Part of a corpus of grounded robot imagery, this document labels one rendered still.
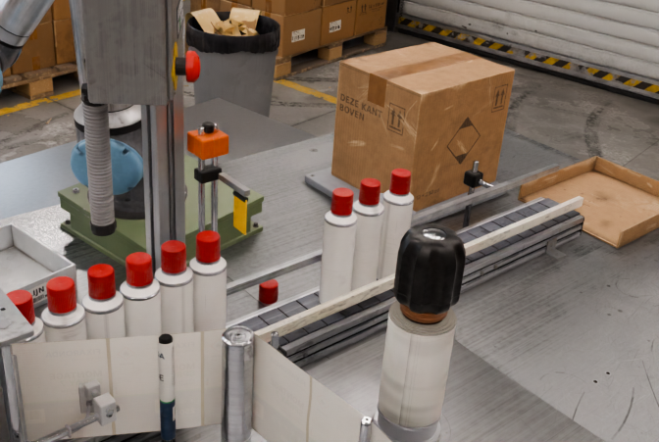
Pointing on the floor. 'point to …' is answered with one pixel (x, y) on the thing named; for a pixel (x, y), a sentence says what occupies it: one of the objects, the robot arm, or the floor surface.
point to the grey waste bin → (236, 78)
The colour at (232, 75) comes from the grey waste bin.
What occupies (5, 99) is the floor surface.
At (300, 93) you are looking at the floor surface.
